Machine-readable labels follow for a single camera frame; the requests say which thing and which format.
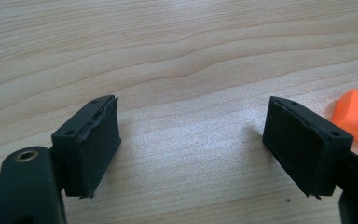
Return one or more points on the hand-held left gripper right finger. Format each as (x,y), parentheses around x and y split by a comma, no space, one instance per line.
(304,146)

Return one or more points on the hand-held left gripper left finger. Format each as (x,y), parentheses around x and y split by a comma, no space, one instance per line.
(88,146)

